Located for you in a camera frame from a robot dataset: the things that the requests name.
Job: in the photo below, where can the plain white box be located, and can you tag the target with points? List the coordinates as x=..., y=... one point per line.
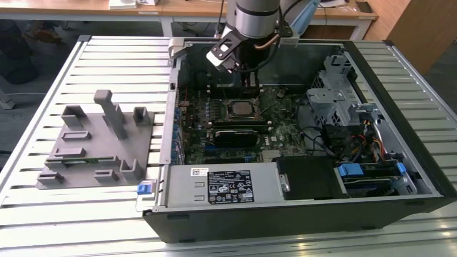
x=123, y=3

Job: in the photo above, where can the green motherboard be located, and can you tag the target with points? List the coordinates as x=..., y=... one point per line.
x=285, y=128

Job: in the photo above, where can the silver CPU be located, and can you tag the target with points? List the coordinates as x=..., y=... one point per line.
x=243, y=109

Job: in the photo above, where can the CPU socket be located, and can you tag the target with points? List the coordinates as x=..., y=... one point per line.
x=243, y=118

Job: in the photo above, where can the silver metal drive cage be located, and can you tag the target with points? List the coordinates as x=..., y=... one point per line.
x=323, y=100

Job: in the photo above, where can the black PC case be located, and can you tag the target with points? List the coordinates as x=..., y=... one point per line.
x=249, y=225

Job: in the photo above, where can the black office chair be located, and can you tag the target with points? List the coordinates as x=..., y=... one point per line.
x=18, y=53

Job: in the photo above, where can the blue case latch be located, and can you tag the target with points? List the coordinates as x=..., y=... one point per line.
x=144, y=188

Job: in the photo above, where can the black graphics card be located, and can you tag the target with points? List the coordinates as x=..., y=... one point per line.
x=236, y=139

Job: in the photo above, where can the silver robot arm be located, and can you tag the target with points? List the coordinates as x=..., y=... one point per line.
x=253, y=18

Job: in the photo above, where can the grey parts rack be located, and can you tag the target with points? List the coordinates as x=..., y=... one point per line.
x=96, y=134

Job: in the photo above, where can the hard disk in blue carrier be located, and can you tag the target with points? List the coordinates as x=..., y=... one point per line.
x=345, y=170

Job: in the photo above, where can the black plastic shroud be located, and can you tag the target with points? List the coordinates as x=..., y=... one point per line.
x=311, y=176

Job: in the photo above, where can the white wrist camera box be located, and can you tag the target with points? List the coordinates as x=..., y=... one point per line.
x=223, y=60

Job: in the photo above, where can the grey stand foot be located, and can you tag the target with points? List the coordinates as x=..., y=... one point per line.
x=6, y=103

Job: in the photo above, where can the silver chipset heatsink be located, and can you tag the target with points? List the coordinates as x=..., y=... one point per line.
x=269, y=155

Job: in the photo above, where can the white labelled box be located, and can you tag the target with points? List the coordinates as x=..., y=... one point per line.
x=148, y=2

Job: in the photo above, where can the silver power supply unit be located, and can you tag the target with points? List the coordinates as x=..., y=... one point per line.
x=181, y=187

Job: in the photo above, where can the black RAM slot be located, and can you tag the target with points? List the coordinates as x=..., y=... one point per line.
x=232, y=95
x=243, y=123
x=232, y=88
x=243, y=128

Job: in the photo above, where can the wooden cabinet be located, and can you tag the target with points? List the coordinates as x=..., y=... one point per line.
x=421, y=32

